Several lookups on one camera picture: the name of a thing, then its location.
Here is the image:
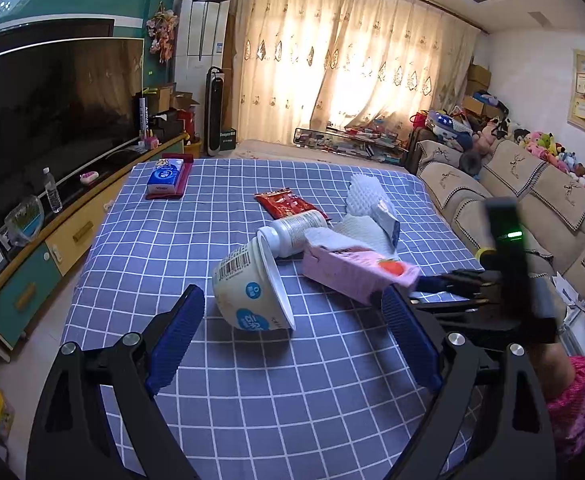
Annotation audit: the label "pink strawberry milk carton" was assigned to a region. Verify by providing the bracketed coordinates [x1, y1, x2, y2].
[302, 246, 421, 306]

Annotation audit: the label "white foam fruit net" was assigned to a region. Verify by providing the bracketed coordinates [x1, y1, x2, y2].
[345, 174, 389, 217]

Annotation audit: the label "white supplement bottle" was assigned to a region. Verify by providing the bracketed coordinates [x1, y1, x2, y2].
[258, 210, 328, 258]

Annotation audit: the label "white yogurt tub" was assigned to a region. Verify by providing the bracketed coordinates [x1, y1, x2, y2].
[212, 233, 295, 332]

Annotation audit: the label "red snack packet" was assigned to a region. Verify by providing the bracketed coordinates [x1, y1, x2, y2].
[254, 188, 329, 220]

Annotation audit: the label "yellow-rimmed trash bin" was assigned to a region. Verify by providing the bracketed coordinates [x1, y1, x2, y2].
[475, 247, 496, 266]

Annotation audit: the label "beige sofa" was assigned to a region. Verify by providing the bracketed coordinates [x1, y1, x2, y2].
[416, 140, 585, 299]

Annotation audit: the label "blue checkered tablecloth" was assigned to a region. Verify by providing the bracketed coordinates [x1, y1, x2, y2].
[61, 157, 483, 480]

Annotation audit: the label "plush toy pile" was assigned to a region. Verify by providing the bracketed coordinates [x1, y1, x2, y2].
[417, 110, 585, 187]

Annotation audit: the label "clear water bottle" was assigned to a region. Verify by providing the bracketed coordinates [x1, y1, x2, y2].
[43, 167, 64, 214]

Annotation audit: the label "blue tissue pack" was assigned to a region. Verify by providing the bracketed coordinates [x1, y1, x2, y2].
[147, 158, 184, 194]

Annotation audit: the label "red tray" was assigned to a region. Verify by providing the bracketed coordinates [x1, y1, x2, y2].
[145, 153, 194, 200]

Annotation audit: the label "cream curtains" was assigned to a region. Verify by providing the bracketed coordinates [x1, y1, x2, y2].
[227, 0, 479, 144]

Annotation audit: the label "large black television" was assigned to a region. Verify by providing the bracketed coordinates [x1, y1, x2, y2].
[0, 37, 144, 229]

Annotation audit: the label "black tower fan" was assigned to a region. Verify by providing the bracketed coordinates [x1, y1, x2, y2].
[204, 66, 224, 156]

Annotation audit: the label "white standing air conditioner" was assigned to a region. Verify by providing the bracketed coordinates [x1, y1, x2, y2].
[174, 0, 230, 104]

